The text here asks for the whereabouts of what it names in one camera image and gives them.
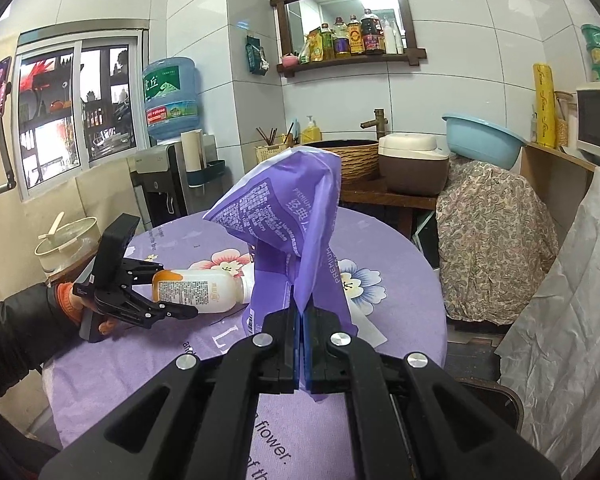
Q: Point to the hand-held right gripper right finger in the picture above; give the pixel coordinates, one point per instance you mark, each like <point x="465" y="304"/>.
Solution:
<point x="305" y="355"/>

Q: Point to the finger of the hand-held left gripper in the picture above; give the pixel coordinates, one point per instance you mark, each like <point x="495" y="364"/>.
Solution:
<point x="142" y="270"/>
<point x="150" y="310"/>

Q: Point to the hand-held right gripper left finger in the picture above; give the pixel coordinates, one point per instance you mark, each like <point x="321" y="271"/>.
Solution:
<point x="280" y="350"/>

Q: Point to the white bottle with orange cap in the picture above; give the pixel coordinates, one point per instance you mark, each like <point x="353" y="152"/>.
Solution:
<point x="205" y="292"/>

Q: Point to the purple plastic bag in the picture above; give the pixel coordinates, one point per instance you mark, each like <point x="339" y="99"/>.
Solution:
<point x="290" y="210"/>

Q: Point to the dark trash bin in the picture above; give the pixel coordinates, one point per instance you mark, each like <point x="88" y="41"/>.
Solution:
<point x="487" y="400"/>

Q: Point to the person's left forearm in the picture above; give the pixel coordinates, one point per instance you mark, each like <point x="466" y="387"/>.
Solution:
<point x="15" y="340"/>

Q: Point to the person's left hand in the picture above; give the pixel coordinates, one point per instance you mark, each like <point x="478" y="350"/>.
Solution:
<point x="70" y="300"/>

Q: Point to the cream pot with lid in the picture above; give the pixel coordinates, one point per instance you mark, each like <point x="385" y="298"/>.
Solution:
<point x="65" y="247"/>

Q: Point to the water dispenser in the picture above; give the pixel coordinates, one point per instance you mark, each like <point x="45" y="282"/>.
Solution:
<point x="155" y="185"/>

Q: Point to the purple floral tablecloth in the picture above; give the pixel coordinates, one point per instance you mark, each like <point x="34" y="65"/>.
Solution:
<point x="405" y="305"/>

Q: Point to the dark blue cup holder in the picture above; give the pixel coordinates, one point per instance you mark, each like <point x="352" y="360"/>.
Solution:
<point x="212" y="172"/>

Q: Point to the white cup dispenser tube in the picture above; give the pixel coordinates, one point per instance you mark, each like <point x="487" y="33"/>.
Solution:
<point x="191" y="155"/>

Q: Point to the window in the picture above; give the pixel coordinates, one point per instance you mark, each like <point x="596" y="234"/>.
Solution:
<point x="80" y="105"/>

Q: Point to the wooden sink counter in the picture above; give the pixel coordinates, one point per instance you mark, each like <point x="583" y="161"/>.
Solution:
<point x="380" y="202"/>

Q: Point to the blue water jug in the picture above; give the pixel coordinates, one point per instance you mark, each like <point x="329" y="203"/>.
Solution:
<point x="172" y="95"/>

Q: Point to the cream chopstick holder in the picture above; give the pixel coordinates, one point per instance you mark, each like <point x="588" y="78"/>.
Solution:
<point x="270" y="155"/>

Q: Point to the woven basin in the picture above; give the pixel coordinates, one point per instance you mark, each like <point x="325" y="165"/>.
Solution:
<point x="355" y="160"/>

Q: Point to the brown and white rice cooker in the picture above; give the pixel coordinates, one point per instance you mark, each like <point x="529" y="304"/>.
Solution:
<point x="412" y="170"/>

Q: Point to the yellow soap dispenser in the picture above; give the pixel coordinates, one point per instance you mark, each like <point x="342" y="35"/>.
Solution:
<point x="311" y="132"/>

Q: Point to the floral cloth cover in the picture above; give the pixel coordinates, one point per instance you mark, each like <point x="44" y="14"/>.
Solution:
<point x="495" y="240"/>

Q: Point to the green hanging packet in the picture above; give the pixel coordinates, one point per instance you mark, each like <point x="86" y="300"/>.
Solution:
<point x="256" y="55"/>

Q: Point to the bronze faucet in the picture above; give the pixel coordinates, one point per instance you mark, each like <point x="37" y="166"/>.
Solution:
<point x="380" y="122"/>

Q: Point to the pink bowl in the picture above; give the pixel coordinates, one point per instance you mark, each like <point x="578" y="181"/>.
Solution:
<point x="290" y="60"/>

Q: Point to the white plastic sheet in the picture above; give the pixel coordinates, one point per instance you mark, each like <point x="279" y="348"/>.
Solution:
<point x="575" y="310"/>

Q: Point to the light blue basin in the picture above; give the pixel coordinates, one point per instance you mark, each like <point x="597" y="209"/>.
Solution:
<point x="480" y="140"/>

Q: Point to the yellow oil pouch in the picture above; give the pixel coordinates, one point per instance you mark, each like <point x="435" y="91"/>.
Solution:
<point x="320" y="45"/>

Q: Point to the wooden cabinet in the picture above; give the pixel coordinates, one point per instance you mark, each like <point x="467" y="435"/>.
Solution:
<point x="550" y="190"/>

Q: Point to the amber oil bottle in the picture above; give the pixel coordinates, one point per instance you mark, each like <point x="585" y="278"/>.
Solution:
<point x="341" y="40"/>

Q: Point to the yellow-label sauce bottle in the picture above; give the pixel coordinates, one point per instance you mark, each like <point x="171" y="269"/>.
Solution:
<point x="355" y="37"/>

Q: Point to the dark soy sauce bottle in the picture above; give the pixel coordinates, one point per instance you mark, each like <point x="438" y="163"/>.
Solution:
<point x="372" y="35"/>

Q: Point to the white squeeze bottle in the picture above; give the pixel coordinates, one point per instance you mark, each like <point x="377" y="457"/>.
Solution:
<point x="400" y="40"/>
<point x="390" y="39"/>

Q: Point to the yellow wrap roll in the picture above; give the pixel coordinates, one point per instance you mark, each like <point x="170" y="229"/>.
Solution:
<point x="545" y="105"/>

